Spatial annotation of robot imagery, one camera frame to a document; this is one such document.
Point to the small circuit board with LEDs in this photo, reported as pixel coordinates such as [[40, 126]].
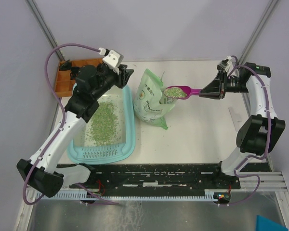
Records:
[[223, 198]]

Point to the teal plastic litter box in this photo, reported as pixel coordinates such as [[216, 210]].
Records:
[[78, 153]]

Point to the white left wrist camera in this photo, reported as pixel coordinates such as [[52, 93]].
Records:
[[111, 58]]

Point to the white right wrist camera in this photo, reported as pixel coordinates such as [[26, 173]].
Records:
[[227, 64]]

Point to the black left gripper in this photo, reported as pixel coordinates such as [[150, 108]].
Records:
[[120, 77]]

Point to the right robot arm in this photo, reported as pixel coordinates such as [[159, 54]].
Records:
[[260, 133]]

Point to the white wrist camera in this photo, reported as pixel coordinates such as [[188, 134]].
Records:
[[111, 58], [227, 64]]

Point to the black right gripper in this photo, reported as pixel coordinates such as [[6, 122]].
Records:
[[216, 89]]

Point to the green litter pellets pile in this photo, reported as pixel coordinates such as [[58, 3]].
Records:
[[106, 127]]

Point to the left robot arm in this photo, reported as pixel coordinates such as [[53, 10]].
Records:
[[40, 171]]

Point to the black mounting base plate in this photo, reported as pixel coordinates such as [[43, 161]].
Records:
[[159, 180]]

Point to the green cat litter bag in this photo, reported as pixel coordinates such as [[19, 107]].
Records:
[[150, 104]]

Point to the blue foam pad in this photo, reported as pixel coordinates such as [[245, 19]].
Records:
[[264, 224]]

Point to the white plastic bag clip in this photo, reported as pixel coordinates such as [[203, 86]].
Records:
[[236, 118]]

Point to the orange wooden compartment tray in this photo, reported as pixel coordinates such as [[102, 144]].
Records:
[[63, 84]]

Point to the black ring part in tray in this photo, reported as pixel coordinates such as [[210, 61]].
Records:
[[74, 72]]

